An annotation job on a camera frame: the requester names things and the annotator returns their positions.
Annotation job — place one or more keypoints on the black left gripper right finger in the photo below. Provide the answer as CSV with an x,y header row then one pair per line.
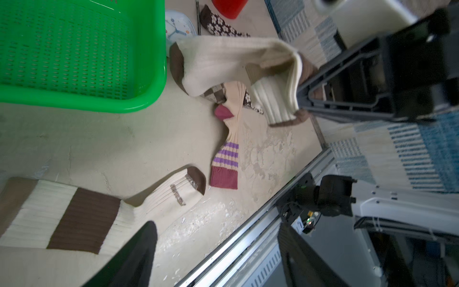
x,y
302,266

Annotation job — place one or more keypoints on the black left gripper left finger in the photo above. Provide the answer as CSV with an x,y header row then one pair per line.
x,y
132,264

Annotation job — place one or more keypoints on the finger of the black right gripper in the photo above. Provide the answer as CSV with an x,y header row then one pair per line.
x,y
349,112
356,76

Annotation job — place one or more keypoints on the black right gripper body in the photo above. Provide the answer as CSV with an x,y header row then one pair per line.
x,y
422,62

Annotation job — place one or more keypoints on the cream brown striped sock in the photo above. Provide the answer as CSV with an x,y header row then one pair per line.
x,y
270,69
51,215

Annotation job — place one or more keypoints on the brown floral sock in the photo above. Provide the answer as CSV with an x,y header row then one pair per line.
x,y
250,104
216,25

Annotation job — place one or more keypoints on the beige purple striped sock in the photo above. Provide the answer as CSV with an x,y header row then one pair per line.
x,y
225,164

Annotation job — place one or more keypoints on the brown argyle sock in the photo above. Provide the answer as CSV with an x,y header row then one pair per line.
x,y
215,94

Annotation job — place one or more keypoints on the red pencil cup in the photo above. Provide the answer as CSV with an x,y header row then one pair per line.
x,y
230,8

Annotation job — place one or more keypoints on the black pencil on table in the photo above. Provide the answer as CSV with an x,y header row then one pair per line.
x,y
198,17

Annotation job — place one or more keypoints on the small white alarm clock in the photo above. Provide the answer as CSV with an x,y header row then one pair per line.
x,y
178,26

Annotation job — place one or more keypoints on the green plastic basket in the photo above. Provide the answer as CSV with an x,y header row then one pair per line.
x,y
101,56

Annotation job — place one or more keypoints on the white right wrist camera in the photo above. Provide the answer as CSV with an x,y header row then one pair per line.
x,y
357,20

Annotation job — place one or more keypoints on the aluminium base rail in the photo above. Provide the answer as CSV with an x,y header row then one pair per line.
x,y
229,254

